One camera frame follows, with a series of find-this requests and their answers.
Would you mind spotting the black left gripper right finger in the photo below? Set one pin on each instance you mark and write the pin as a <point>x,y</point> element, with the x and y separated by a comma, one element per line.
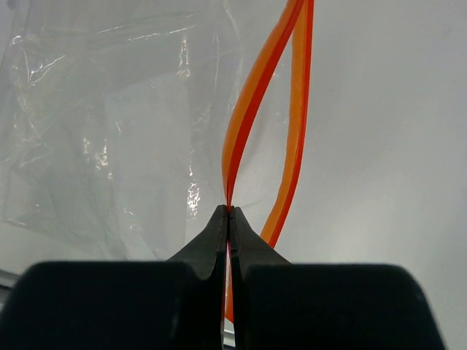
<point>281,305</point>

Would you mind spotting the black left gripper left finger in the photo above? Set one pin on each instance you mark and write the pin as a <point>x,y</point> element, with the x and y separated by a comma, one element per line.
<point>173,304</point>

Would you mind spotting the clear zip bag orange zipper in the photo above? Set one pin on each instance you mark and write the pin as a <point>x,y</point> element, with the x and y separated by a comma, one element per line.
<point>124,122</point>

